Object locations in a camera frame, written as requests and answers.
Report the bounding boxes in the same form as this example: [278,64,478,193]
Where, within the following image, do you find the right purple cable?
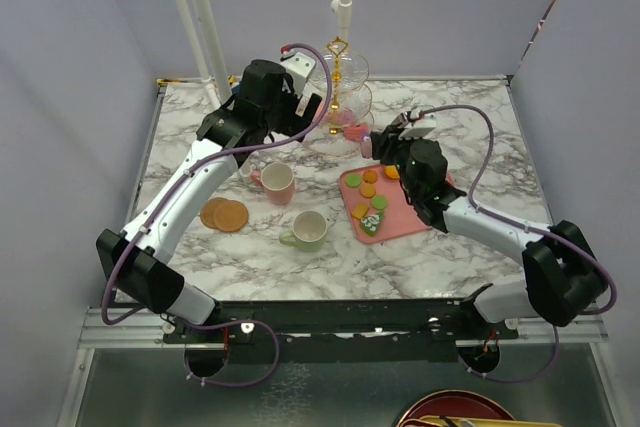
[409,104,619,384]

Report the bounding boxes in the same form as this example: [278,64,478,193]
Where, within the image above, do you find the toy orange round cookie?
[359,182,376,198]

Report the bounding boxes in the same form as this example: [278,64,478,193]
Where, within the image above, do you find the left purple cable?
[101,41,334,388]

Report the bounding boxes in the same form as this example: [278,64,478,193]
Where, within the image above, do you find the toy brown chip cookie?
[362,170,378,184]

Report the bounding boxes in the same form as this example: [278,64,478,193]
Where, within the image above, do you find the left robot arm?
[96,53,321,342]

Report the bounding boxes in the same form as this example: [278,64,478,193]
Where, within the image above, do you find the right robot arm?
[362,127,609,338]

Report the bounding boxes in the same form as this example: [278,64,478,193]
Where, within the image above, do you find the toy green macaron lower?
[370,194,389,210]

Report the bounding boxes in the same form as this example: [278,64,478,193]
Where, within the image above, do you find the green mug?
[279,211,328,253]

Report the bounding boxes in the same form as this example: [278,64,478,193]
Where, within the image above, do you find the toy orange egg tart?
[384,165,400,180]

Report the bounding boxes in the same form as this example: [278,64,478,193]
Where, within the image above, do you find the pink serving tray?
[339,164,430,244]

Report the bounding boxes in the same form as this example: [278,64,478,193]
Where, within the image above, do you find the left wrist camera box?
[279,52,316,94]

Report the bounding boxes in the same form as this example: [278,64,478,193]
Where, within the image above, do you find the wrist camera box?
[398,114,437,140]
[279,52,316,94]

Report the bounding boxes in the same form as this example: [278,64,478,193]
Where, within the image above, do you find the cork coaster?
[199,197,227,229]
[212,200,249,233]

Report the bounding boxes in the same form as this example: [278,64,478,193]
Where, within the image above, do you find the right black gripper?
[371,124,424,199]

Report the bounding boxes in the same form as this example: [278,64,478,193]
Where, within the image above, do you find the aluminium rail base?
[78,298,608,349]

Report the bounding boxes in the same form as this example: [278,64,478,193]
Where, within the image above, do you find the purple cable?
[101,41,334,388]
[409,104,619,384]

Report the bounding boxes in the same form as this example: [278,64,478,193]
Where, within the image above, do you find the toy yellow cracker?
[351,202,370,219]

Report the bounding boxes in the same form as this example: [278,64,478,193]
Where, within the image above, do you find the pink mug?
[250,162,295,205]

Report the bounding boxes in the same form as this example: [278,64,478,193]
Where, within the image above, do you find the toy green macaron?
[344,172,362,188]
[370,194,389,210]

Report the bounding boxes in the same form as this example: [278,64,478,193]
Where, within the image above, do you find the pink-handled metal tongs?
[359,113,413,165]

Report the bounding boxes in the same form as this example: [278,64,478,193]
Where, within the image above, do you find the white pvc pipe frame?
[158,0,359,181]

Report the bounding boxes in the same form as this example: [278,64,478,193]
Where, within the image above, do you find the yellow-handled tool at wall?
[156,78,200,85]

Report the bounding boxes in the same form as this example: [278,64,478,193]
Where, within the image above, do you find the toy green cake slice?
[359,211,385,237]

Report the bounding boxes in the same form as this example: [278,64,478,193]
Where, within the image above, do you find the three-tier glass dessert stand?
[303,36,374,157]

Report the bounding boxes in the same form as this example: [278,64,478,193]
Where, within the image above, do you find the red round tray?
[396,390,515,426]

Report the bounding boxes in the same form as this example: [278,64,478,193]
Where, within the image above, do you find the toy green macaron upper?
[344,172,362,188]

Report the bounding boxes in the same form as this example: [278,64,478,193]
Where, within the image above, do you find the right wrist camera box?
[398,114,437,140]

